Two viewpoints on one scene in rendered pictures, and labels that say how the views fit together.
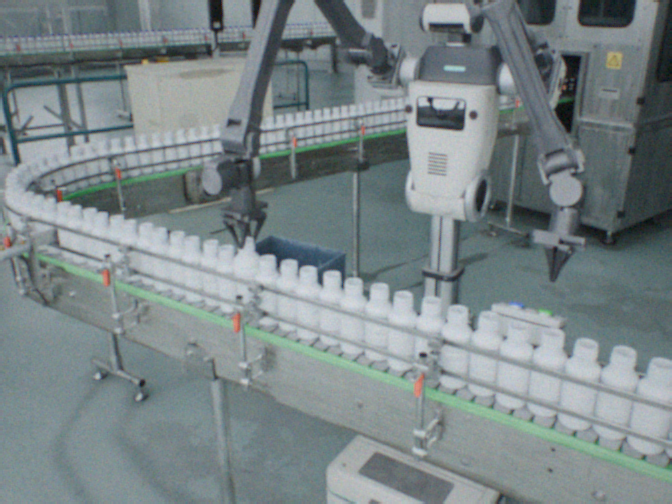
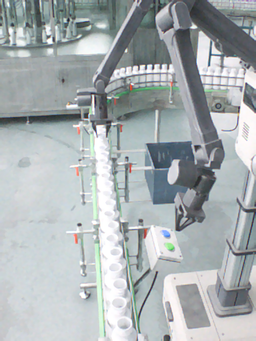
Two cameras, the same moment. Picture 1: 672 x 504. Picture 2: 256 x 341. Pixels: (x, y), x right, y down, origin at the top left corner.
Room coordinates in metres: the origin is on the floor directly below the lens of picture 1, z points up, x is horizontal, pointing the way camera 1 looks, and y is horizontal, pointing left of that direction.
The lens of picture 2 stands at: (0.53, -0.98, 1.86)
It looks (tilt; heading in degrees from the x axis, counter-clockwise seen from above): 30 degrees down; 50
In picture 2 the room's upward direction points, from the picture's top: straight up
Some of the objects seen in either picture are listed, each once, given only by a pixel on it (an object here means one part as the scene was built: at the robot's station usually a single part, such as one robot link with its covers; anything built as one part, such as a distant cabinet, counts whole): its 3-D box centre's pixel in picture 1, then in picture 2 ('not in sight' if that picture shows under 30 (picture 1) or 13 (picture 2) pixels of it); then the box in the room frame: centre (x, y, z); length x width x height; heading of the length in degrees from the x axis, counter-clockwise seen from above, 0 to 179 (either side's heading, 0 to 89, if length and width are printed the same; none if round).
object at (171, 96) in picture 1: (204, 131); not in sight; (5.66, 1.17, 0.59); 1.10 x 0.62 x 1.18; 128
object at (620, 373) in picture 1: (616, 392); (120, 304); (0.91, -0.49, 1.08); 0.06 x 0.06 x 0.17
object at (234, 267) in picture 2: not in sight; (235, 271); (1.79, -0.34, 0.49); 0.13 x 0.13 x 0.40; 56
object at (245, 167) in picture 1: (240, 172); (99, 99); (1.36, 0.21, 1.36); 0.07 x 0.06 x 0.07; 147
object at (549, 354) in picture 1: (548, 371); (116, 272); (0.98, -0.39, 1.08); 0.06 x 0.06 x 0.17
